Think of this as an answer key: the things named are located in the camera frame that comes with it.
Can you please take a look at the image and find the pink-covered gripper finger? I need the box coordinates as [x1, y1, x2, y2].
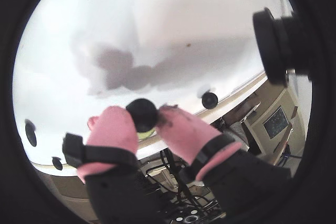
[62, 105, 171, 224]
[154, 105, 292, 219]

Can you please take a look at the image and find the dark blueberry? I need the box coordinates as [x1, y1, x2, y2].
[125, 98, 160, 133]
[51, 156, 64, 172]
[24, 119, 37, 147]
[201, 91, 218, 109]

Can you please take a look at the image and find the oval green leaf with stem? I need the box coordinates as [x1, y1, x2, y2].
[138, 128, 156, 141]

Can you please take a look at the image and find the person in white shirt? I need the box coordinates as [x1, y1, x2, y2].
[219, 115, 250, 153]

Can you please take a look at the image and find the small blue object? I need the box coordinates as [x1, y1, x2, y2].
[280, 145, 292, 166]

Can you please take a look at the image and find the black camera tripod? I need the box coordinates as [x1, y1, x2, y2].
[144, 149, 227, 224]

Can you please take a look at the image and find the dark framed wall picture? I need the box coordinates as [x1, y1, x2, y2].
[262, 105, 289, 140]

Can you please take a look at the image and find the black fisheye camera lens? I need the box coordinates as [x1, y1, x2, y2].
[251, 7, 316, 87]

